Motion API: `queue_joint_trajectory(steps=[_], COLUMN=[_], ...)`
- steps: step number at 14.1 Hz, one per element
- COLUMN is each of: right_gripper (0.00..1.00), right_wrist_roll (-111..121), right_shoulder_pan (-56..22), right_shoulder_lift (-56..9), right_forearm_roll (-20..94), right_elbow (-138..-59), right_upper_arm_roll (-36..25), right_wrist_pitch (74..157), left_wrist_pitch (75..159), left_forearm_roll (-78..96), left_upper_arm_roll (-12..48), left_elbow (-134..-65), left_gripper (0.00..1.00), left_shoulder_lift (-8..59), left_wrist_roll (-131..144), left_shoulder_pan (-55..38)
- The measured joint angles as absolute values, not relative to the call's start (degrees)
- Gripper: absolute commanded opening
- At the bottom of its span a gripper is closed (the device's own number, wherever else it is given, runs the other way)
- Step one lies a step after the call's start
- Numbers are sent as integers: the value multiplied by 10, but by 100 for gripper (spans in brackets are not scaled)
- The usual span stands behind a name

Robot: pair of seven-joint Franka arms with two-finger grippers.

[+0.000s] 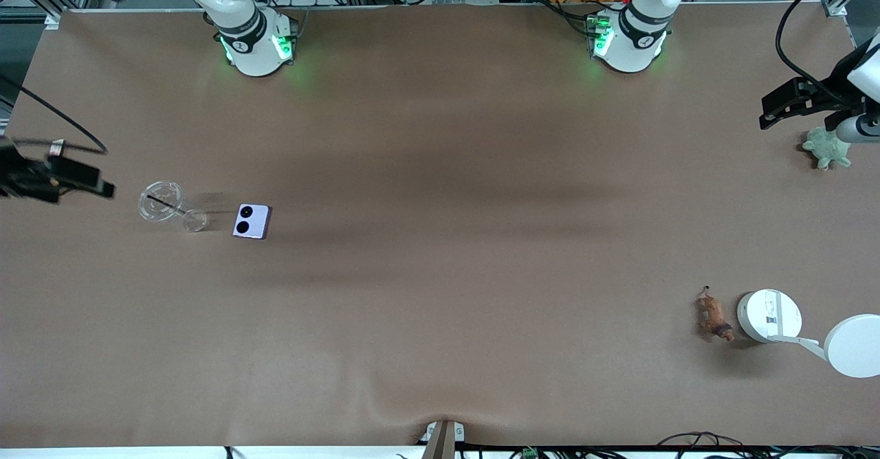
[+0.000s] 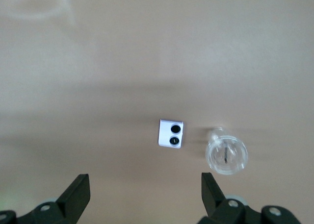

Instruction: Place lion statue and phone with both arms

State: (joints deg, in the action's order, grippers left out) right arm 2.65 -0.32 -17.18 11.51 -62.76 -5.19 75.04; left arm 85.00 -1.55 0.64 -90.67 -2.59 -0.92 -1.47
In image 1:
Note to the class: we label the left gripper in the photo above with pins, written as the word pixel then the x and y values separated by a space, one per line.
pixel 837 80

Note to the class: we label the lilac flip phone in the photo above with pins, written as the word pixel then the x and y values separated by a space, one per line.
pixel 252 221

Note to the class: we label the brown lion statue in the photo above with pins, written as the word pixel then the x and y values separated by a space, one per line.
pixel 713 316

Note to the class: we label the small white paper tag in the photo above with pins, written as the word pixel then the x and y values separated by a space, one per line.
pixel 58 148

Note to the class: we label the green plush turtle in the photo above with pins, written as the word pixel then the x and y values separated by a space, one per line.
pixel 828 151

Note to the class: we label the clear wine glass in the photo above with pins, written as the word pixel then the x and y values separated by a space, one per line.
pixel 161 201

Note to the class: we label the black stick in glass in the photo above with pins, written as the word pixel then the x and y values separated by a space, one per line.
pixel 165 204

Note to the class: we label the white desk lamp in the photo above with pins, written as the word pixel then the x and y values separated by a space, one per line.
pixel 770 316

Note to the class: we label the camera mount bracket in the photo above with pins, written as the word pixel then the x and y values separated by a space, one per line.
pixel 442 440

